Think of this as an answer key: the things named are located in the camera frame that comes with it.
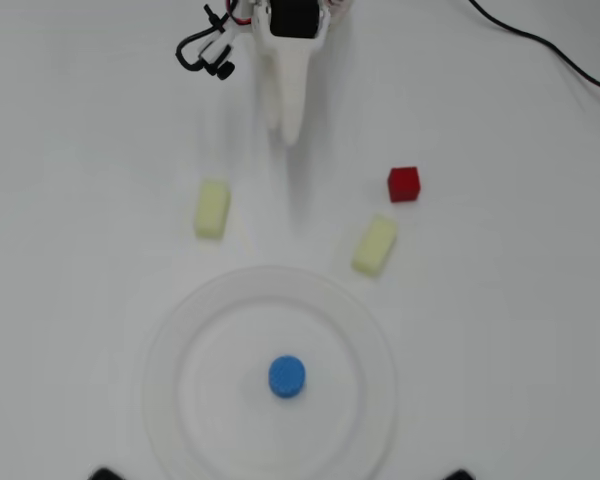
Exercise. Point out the black camera stand foot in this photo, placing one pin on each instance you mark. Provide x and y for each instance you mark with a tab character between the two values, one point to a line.
459	474
105	474

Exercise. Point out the blue ribbed cylinder block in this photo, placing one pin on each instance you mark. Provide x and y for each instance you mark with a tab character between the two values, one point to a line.
287	377

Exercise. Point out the red cube block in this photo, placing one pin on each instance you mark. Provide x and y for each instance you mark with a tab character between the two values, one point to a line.
404	184

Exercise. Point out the pale yellow rectangular block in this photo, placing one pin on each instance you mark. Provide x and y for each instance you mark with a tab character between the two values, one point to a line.
212	209
375	245

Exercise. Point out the white round plate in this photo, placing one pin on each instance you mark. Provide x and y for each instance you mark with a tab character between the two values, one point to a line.
270	375

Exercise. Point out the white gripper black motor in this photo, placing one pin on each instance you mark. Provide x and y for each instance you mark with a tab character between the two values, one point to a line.
289	60

